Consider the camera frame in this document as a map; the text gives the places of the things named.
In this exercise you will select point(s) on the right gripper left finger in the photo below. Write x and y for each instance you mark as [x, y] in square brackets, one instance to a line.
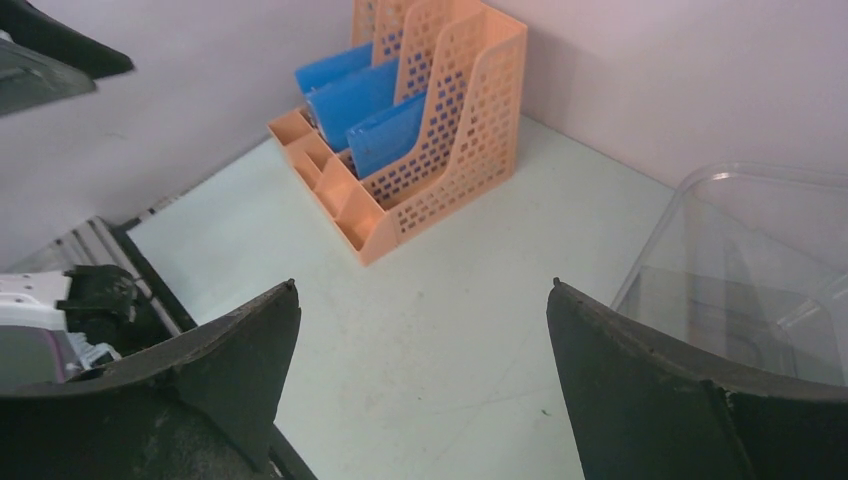
[118, 421]

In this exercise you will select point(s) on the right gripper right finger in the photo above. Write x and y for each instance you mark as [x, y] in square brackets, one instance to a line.
[644, 405]

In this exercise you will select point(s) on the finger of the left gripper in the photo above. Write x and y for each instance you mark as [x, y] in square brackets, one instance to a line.
[30, 79]
[33, 29]

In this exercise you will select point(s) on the clear plastic drawer cabinet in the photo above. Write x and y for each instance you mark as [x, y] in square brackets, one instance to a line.
[749, 262]

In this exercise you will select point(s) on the blue folder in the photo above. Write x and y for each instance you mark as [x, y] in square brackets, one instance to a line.
[342, 104]
[386, 136]
[317, 74]

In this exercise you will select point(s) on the blue folder front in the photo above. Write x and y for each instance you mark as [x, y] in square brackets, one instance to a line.
[317, 74]

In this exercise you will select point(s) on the orange plastic file organizer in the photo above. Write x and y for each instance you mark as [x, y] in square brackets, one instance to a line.
[469, 58]

